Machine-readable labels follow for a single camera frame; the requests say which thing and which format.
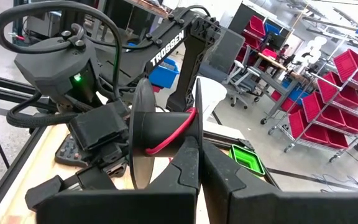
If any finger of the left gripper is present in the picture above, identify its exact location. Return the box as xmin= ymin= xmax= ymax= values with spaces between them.
xmin=76 ymin=166 xmax=117 ymax=190

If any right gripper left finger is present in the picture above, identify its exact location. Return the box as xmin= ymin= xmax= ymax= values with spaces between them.
xmin=35 ymin=136 xmax=202 ymax=224

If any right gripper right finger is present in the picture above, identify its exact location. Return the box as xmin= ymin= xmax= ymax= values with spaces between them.
xmin=201 ymin=139 xmax=358 ymax=224

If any black cord spool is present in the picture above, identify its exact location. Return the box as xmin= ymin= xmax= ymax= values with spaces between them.
xmin=128 ymin=77 xmax=204 ymax=190

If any red cord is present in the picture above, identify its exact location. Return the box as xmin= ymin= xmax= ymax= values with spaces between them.
xmin=144 ymin=107 xmax=198 ymax=156

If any green square container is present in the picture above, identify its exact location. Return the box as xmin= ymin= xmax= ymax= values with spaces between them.
xmin=228 ymin=143 xmax=266 ymax=177

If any blue floor bin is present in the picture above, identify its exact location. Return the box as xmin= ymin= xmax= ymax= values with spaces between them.
xmin=149 ymin=57 xmax=180 ymax=90

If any white trash bin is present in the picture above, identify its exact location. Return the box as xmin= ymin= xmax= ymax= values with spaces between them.
xmin=193 ymin=75 xmax=228 ymax=122

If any grey office chair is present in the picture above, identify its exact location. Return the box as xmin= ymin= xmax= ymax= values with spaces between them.
xmin=225 ymin=58 xmax=262 ymax=110

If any wooden top workbench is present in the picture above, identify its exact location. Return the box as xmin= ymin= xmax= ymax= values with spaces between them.
xmin=256 ymin=51 xmax=319 ymax=125

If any person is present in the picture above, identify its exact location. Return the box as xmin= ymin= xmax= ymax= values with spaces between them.
xmin=278 ymin=43 xmax=291 ymax=58

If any dark mesh office chair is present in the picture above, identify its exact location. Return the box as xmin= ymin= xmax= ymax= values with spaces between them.
xmin=199 ymin=26 xmax=247 ymax=85

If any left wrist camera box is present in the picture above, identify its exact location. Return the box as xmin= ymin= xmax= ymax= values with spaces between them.
xmin=68 ymin=104 xmax=130 ymax=152

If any wire shelving rack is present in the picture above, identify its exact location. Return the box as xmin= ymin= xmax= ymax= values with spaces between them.
xmin=267 ymin=34 xmax=358 ymax=162

